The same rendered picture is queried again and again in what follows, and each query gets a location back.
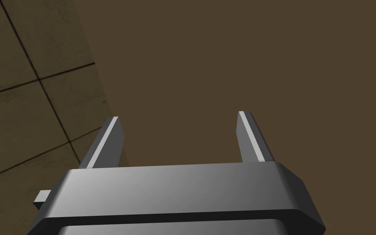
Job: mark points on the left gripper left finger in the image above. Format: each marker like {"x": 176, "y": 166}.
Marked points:
{"x": 107, "y": 147}

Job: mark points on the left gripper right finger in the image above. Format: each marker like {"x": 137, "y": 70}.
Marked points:
{"x": 252, "y": 140}

